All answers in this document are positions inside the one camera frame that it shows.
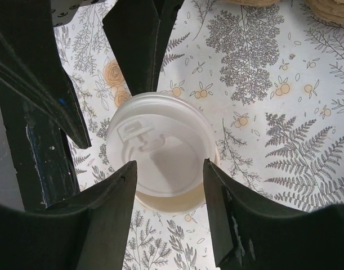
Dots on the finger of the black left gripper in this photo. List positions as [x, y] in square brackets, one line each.
[30, 65]
[138, 32]

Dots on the white plastic cup lid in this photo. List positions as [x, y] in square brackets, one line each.
[167, 137]

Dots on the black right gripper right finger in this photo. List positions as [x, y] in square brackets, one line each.
[250, 231]

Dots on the white paper coffee cup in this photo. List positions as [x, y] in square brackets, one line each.
[177, 201]

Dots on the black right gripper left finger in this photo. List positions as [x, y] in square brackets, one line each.
[86, 231]

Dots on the black metal base rail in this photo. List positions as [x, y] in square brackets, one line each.
[40, 153]

